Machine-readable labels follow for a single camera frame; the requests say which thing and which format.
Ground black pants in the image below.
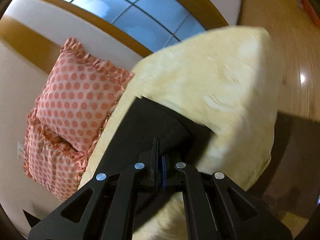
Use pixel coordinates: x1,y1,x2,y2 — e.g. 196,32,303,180
96,95,217,233

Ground pink polka dot pillow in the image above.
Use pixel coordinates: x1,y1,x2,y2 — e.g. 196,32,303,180
23,107,88,201
36,38,133,154

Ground cream patterned bed mattress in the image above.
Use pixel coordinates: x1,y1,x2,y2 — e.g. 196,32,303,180
77,26,279,240

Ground wooden framed window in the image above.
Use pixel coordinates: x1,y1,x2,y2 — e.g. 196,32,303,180
0,0,230,74

